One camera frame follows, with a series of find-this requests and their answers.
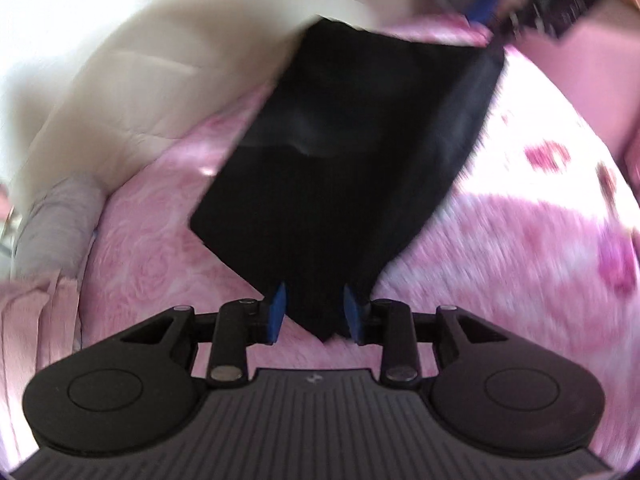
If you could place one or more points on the plain pink cloth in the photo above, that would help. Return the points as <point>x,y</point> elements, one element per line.
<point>590,90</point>

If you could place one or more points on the pink floral blanket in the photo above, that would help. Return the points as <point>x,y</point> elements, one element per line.
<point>500,260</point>

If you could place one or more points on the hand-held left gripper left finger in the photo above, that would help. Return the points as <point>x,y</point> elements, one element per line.
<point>276,312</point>

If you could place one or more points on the black garment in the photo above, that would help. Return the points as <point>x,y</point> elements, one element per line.
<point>350,160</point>

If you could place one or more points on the cream pillow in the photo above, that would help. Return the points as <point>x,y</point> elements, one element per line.
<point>175,60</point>

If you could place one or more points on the grey folded cloth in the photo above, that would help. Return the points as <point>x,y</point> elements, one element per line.
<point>55,225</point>

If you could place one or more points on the pale pink quilted cloth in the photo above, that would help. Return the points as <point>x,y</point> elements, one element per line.
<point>35,355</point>

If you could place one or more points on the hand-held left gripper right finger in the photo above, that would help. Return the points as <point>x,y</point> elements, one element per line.
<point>352,315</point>

